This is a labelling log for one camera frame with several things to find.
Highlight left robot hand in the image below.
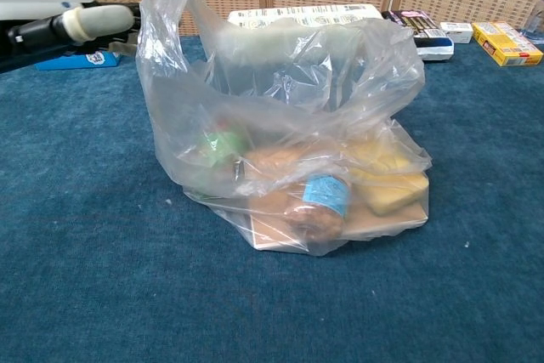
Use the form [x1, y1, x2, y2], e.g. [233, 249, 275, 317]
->
[0, 0, 142, 75]

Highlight clear plastic shopping bag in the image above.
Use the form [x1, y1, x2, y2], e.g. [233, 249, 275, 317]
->
[135, 0, 434, 258]

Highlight blue cookie box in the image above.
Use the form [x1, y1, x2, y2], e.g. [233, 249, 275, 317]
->
[34, 50, 122, 71]

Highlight green snack packet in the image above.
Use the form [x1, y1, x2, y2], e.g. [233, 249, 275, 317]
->
[199, 128, 247, 168]

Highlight white tissue multipack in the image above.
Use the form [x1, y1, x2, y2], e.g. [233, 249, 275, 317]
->
[227, 3, 383, 62]

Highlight brown bread packet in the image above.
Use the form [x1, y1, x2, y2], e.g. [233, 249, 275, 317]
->
[244, 145, 324, 181]

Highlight blue felt table cover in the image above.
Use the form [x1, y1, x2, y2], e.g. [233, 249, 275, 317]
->
[0, 35, 544, 363]

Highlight brown jar with blue label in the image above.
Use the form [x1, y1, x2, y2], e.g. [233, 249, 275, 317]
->
[283, 173, 352, 249]

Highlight yellow sponge block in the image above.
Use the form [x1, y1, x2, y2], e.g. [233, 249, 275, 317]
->
[346, 141, 429, 216]

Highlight small white box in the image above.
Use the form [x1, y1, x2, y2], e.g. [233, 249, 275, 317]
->
[439, 21, 474, 44]

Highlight yellow cardboard box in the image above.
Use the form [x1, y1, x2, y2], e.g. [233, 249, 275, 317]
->
[471, 20, 544, 67]

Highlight clear plastic water bottle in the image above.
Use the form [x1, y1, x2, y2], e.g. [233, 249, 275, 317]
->
[520, 9, 544, 45]

